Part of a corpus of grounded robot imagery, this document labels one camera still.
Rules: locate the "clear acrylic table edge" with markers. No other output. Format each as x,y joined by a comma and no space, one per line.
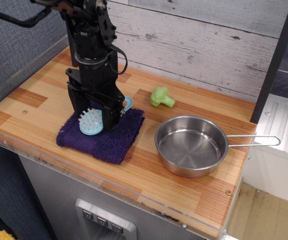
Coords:
59,180

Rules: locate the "black right upright post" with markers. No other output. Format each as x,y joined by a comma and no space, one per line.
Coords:
271,73

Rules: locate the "yellow object bottom left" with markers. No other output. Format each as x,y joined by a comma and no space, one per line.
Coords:
6,236

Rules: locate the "stainless steel pan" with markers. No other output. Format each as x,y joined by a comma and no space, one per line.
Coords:
191,146

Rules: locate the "green toy broccoli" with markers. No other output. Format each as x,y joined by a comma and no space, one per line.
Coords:
160,96

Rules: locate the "purple folded towel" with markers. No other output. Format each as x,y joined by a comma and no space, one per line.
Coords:
109,146

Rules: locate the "silver dispenser control panel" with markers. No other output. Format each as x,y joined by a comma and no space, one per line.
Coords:
100,224

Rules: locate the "white toy sink drainboard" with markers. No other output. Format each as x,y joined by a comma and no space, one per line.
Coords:
274,121

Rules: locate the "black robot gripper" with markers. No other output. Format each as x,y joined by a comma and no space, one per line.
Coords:
98,84

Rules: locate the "light blue scrub brush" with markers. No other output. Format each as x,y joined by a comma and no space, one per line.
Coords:
91,120

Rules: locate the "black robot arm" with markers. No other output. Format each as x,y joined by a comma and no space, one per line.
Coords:
94,57

